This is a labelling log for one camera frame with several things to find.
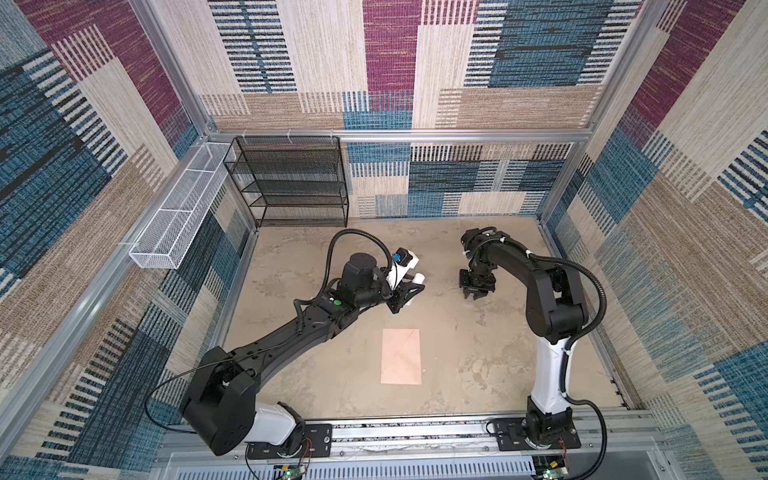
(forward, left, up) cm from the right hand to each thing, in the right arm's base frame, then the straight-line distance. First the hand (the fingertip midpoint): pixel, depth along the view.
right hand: (470, 297), depth 95 cm
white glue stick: (-7, +18, +22) cm, 29 cm away
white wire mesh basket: (+13, +94, +15) cm, 96 cm away
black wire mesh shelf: (+41, +59, +16) cm, 74 cm away
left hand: (-6, +17, +20) cm, 27 cm away
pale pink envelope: (-17, +23, -3) cm, 28 cm away
